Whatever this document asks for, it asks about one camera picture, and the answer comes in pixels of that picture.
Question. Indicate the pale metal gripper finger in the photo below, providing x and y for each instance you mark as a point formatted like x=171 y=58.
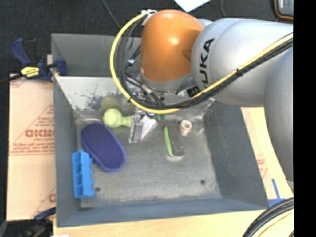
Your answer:
x=139 y=131
x=131 y=133

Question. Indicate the light green pear-shaped toy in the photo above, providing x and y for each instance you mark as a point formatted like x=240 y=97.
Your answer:
x=113 y=118

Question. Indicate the purple oval dish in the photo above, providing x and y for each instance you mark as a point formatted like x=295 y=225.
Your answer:
x=103 y=147

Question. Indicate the small white spool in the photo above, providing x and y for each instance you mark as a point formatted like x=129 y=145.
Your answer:
x=186 y=127

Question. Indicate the grey metal bin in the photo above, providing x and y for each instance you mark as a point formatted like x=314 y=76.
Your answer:
x=153 y=176

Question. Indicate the blue ribbed plastic block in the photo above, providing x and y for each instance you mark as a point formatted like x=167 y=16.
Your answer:
x=82 y=176

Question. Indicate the brown cardboard board, red print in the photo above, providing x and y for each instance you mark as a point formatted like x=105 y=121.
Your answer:
x=29 y=162

